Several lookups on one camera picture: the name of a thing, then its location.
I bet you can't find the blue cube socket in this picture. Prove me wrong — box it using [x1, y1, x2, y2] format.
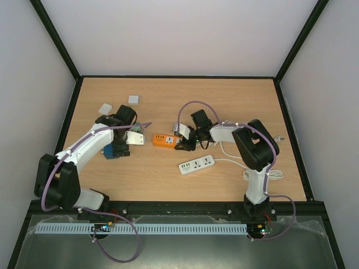
[103, 143, 115, 160]

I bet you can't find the orange power strip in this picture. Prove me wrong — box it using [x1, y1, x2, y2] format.
[152, 133, 182, 149]

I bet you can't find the white power strip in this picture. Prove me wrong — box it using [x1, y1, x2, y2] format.
[178, 155, 215, 175]

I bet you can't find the white square plug adapter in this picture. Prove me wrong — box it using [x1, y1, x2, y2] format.
[98, 103, 112, 115]

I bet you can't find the white charger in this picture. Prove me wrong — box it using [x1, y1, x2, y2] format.
[128, 95, 140, 105]

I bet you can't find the white power strip cable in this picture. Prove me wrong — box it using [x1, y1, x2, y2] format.
[214, 157, 284, 181]

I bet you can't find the green usb adapter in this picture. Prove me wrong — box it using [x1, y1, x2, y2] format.
[130, 123, 143, 133]

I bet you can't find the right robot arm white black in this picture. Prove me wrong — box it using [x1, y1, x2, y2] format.
[173, 109, 279, 220]

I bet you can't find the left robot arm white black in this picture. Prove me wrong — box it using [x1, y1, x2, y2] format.
[34, 105, 138, 212]

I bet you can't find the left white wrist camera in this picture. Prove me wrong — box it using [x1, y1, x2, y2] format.
[126, 131, 145, 146]

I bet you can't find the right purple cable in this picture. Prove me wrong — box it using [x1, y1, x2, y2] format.
[177, 100, 297, 242]

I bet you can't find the purple cable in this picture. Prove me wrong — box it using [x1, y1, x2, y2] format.
[40, 121, 153, 263]
[177, 100, 297, 242]

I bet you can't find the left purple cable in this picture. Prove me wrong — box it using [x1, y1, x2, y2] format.
[40, 121, 153, 263]

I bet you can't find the light blue slotted cable duct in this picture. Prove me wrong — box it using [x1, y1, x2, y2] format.
[34, 223, 247, 235]

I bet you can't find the orange strip white cable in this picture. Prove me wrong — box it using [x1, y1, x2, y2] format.
[207, 134, 284, 160]

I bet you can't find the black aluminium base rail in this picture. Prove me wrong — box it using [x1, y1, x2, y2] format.
[26, 200, 328, 223]

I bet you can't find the black enclosure frame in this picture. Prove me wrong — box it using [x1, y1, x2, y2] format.
[5, 0, 346, 269]

